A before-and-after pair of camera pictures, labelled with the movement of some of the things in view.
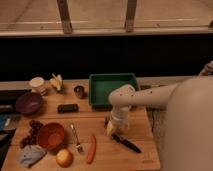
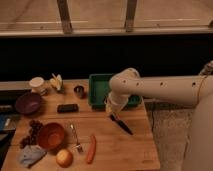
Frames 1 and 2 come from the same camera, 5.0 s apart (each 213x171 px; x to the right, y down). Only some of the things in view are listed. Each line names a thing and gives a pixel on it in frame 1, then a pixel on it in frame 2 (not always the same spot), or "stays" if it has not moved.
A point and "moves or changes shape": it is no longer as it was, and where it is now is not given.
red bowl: x=51 y=136 stays
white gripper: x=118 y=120 to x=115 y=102
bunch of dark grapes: x=32 y=138 stays
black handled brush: x=125 y=143 moves or changes shape
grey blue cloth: x=30 y=154 stays
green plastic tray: x=100 y=86 stays
